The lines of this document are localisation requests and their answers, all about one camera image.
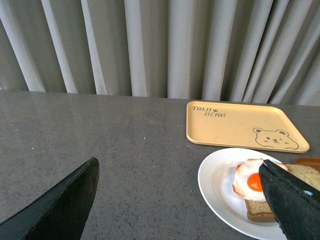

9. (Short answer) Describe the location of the fried egg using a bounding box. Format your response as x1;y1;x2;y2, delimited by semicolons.
232;158;266;202

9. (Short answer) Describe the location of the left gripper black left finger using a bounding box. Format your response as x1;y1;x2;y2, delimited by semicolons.
0;157;100;240

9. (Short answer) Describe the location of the grey curtain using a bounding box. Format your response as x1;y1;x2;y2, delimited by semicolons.
0;0;320;106

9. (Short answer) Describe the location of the white round plate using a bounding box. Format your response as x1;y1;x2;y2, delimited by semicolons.
198;148;286;240

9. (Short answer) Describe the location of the bread slice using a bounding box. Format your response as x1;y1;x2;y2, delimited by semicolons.
285;163;320;191
244;199;275;222

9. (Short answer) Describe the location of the brown wooden tray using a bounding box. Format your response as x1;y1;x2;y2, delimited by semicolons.
294;157;320;172

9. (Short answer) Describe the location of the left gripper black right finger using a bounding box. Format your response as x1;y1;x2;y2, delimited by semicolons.
258;159;320;240

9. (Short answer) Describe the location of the yellow bear tray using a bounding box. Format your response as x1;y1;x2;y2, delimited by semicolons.
186;101;310;154

